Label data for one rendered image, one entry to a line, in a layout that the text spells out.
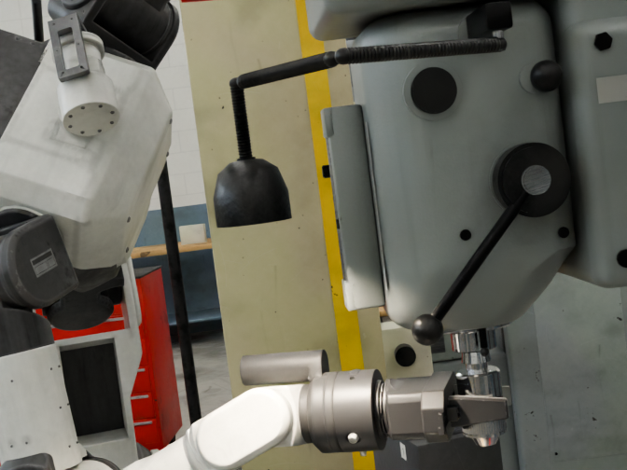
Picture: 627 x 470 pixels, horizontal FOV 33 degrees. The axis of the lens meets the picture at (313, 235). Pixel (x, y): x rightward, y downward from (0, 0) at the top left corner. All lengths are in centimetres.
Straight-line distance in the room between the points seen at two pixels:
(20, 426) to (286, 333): 167
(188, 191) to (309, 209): 732
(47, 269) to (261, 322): 163
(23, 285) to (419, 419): 46
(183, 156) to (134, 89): 873
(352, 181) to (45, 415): 45
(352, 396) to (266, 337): 173
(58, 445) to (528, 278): 56
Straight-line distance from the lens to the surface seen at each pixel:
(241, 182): 99
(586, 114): 105
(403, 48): 91
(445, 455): 147
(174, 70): 1017
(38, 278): 127
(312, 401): 116
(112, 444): 169
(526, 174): 101
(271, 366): 120
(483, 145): 104
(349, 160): 110
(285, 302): 286
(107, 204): 133
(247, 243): 284
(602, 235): 105
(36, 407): 126
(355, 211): 110
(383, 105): 104
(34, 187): 133
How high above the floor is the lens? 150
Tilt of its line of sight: 4 degrees down
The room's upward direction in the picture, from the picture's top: 7 degrees counter-clockwise
